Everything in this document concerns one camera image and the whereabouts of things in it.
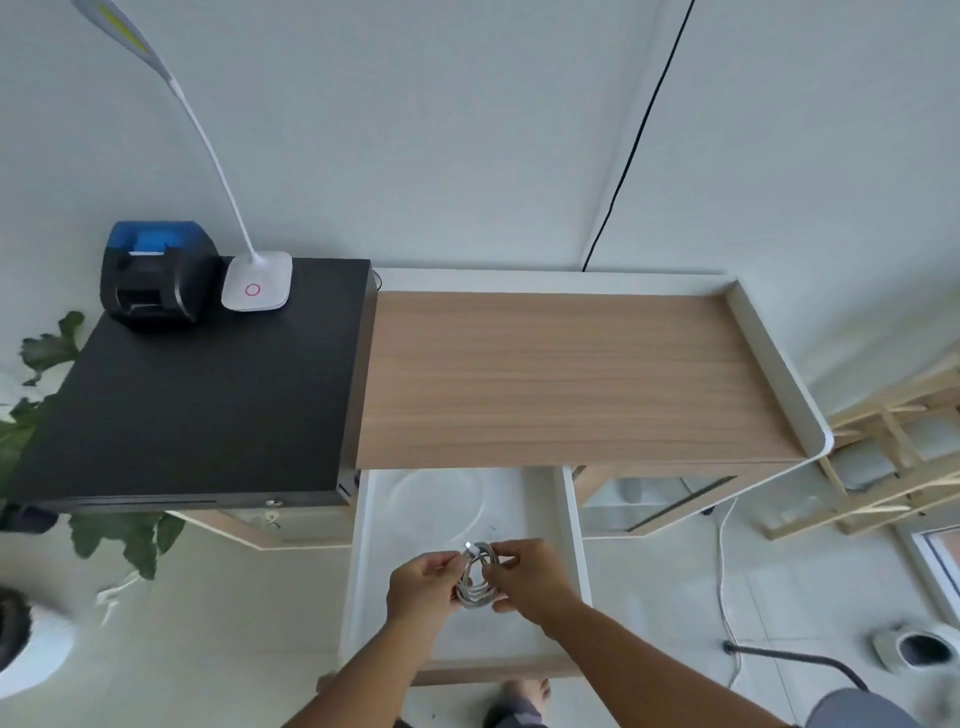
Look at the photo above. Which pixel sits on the person's left forearm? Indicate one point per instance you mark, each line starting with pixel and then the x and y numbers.
pixel 352 679

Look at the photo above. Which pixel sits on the white open drawer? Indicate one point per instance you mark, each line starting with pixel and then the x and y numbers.
pixel 465 510

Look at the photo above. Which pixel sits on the wooden desk with white rim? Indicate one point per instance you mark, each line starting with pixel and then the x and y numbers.
pixel 570 375

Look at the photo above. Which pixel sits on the person's right hand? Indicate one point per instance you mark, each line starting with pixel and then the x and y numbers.
pixel 538 585

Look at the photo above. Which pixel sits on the person's right thumb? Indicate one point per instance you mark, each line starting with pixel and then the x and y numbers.
pixel 501 570

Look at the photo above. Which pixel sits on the person's right forearm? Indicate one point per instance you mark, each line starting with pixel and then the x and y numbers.
pixel 660 671

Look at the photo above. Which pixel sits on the black cash drawer box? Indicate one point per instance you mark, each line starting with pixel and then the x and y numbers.
pixel 202 390

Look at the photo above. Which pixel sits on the small metal key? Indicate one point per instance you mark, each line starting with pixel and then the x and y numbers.
pixel 274 504

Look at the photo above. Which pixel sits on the white round pot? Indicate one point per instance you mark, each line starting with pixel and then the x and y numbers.
pixel 31 639

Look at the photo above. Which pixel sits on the black and blue receipt printer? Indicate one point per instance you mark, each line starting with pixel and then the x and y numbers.
pixel 156 271

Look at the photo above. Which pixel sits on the person's left thumb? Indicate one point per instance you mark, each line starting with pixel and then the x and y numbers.
pixel 441 559

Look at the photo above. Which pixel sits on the green leafy plant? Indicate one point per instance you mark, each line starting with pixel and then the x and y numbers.
pixel 45 420

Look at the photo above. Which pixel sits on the white slipper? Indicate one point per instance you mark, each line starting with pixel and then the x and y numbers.
pixel 916 648

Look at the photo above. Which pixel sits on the person's left hand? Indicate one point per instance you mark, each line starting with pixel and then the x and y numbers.
pixel 416 592

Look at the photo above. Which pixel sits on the white gooseneck desk lamp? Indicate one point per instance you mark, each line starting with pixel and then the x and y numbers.
pixel 255 286

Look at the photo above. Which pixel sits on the light wooden rack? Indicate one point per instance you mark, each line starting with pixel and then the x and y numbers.
pixel 892 450

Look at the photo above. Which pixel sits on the person's grey trousers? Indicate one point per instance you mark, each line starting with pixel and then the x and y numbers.
pixel 862 711

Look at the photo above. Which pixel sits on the person's foot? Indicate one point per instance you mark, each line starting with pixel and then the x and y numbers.
pixel 517 706

